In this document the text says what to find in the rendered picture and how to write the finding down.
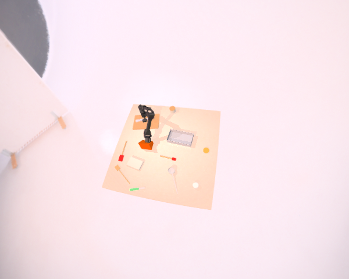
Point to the white canister with orange lid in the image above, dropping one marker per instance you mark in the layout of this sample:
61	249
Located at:
172	109

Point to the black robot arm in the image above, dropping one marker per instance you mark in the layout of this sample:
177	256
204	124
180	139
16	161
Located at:
150	117

